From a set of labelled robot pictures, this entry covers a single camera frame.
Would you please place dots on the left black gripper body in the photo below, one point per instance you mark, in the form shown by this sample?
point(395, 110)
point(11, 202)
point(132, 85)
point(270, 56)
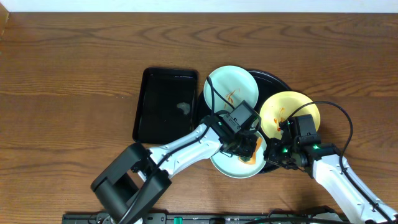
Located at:
point(245, 147)

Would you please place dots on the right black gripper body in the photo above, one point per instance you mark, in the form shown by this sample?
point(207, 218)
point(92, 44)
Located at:
point(283, 154)

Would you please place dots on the orange and green sponge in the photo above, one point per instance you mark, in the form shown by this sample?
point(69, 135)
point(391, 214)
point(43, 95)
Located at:
point(252, 160)

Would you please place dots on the light blue plate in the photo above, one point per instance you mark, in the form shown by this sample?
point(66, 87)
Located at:
point(232, 167)
point(234, 84)

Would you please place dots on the yellow plate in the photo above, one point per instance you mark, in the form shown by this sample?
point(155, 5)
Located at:
point(277, 109)

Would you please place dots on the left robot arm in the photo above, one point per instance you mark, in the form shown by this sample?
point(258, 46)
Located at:
point(132, 184)

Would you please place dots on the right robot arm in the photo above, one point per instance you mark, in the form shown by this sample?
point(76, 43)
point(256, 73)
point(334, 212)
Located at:
point(356, 200)

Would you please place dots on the black round tray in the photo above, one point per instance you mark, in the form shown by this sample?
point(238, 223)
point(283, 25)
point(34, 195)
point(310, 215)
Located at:
point(268, 85)

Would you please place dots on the black rectangular tray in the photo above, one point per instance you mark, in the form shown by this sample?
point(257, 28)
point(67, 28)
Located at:
point(158, 120)

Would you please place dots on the soap foam patch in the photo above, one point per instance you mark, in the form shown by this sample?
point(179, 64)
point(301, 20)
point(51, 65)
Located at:
point(184, 107)

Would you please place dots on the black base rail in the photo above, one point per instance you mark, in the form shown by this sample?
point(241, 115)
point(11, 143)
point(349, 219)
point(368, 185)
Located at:
point(162, 218)

